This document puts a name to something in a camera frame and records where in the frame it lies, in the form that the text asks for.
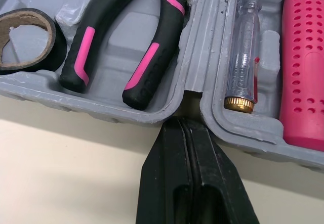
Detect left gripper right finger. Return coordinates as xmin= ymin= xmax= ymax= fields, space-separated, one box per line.
xmin=182 ymin=120 xmax=259 ymax=224

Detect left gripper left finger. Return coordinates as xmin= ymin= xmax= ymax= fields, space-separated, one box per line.
xmin=135 ymin=116 xmax=193 ymax=224

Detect grey plastic tool case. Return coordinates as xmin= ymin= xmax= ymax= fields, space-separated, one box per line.
xmin=0 ymin=0 xmax=324 ymax=175

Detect black and pink pliers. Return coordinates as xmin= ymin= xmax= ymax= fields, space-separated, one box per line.
xmin=59 ymin=0 xmax=193 ymax=110

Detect black tape roll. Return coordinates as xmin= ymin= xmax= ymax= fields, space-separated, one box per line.
xmin=0 ymin=7 xmax=68 ymax=76

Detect clear handle tester screwdriver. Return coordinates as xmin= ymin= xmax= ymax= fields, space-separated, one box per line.
xmin=223 ymin=0 xmax=261 ymax=113

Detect pink perforated tool handle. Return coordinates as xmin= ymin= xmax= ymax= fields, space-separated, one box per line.
xmin=278 ymin=0 xmax=324 ymax=148

